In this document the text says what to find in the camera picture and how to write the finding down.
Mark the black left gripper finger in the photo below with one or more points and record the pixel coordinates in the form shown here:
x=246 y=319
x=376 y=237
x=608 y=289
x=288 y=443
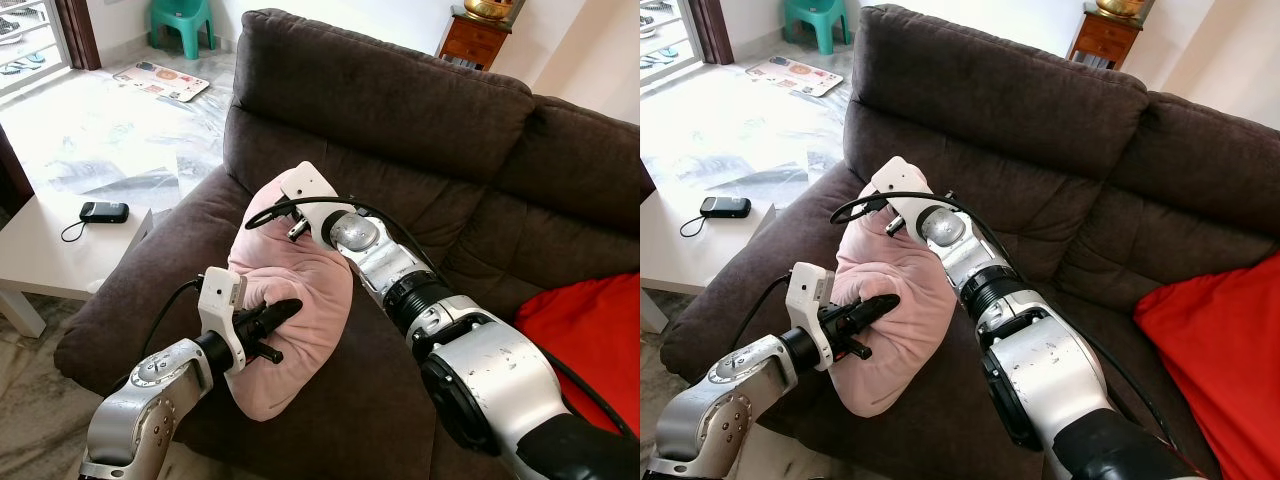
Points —
x=880 y=304
x=285 y=307
x=878 y=320
x=286 y=322

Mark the pink pillow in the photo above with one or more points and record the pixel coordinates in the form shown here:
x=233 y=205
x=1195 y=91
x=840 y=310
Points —
x=300 y=300
x=900 y=290

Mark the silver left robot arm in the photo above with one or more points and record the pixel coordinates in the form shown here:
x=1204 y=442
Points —
x=720 y=400
x=140 y=400

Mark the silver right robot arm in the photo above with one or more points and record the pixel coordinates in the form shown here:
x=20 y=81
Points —
x=480 y=370
x=1050 y=370

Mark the dark brown fabric sofa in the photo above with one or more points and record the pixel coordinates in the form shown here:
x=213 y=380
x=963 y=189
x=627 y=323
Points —
x=450 y=150
x=1050 y=140

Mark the colourful printed floor mat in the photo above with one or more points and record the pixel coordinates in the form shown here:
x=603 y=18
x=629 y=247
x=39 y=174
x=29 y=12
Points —
x=795 y=76
x=160 y=82

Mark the red pillow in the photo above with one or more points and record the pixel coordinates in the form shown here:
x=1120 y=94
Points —
x=590 y=340
x=1220 y=360

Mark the white low table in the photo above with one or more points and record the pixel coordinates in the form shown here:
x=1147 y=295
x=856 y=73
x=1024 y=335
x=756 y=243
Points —
x=40 y=255
x=680 y=255

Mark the green plastic stool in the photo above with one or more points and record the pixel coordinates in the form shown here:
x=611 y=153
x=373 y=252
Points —
x=182 y=20
x=815 y=18

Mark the dark brown wooden furniture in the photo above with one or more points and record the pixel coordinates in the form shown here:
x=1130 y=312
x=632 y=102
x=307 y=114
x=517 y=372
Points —
x=646 y=182
x=12 y=175

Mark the brown wooden cabinet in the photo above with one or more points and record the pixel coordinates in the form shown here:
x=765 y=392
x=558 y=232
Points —
x=472 y=42
x=1102 y=40

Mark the golden brass bowl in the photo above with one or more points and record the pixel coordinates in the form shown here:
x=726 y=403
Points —
x=1120 y=7
x=490 y=8

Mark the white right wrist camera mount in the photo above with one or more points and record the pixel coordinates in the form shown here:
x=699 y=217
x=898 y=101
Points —
x=310 y=190
x=900 y=180

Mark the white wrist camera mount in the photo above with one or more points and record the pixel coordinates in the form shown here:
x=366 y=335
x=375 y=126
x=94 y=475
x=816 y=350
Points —
x=806 y=295
x=218 y=300
x=900 y=180
x=310 y=190

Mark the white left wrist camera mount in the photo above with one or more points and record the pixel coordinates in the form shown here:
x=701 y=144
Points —
x=218 y=300
x=806 y=295

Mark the dark brown door frame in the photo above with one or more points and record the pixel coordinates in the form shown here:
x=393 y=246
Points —
x=712 y=28
x=78 y=30

